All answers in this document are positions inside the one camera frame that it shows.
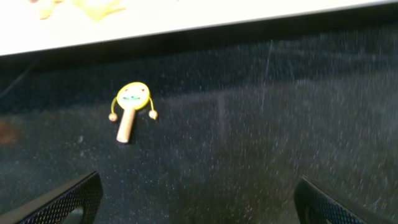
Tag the yellow rattle drum toy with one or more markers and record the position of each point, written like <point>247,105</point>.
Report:
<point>133,96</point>

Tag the yellow plush duck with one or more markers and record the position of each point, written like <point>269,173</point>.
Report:
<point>46,11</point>

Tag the white plush duck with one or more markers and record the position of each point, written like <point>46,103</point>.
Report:
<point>99,11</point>

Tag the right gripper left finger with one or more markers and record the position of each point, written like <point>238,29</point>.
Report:
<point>62,202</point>

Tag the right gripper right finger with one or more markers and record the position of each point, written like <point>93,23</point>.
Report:
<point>323,208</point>

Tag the white shelf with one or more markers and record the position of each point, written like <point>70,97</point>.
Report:
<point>199,15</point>

